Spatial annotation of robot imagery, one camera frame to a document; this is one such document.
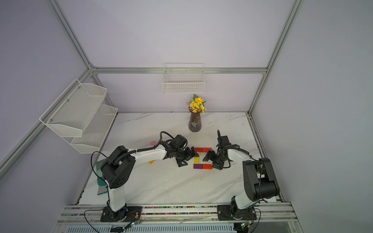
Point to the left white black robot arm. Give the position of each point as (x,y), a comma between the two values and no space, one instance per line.
(118,166)

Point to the white mesh shelf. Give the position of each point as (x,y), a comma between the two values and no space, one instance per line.
(96,132)
(71,113)

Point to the orange-red block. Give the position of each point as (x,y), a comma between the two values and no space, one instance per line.
(207,167)

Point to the aluminium front rail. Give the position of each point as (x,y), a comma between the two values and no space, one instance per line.
(175,213)

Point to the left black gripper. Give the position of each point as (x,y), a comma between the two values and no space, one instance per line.
(189,156)

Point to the white wire wall basket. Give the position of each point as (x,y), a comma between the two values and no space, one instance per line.
(183,78)

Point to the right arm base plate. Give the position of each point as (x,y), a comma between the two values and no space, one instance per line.
(227,212)

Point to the lower white mesh shelf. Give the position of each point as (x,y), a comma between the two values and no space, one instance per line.
(96,132)

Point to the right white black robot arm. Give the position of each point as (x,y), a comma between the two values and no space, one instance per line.
(259,179)

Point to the upper white mesh shelf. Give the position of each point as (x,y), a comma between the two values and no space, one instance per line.
(71,113)

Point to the yellow flower bouquet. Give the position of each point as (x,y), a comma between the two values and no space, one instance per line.
(196,104)

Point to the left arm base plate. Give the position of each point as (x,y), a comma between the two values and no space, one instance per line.
(126,214)

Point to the green dustpan brush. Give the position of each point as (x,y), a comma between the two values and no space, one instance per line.
(100,181)

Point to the dark purple block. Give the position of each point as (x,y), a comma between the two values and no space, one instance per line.
(198,166)

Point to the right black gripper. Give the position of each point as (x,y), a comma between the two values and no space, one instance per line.
(210,156)

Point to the dark glass vase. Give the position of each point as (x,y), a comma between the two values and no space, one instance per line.
(195,123)

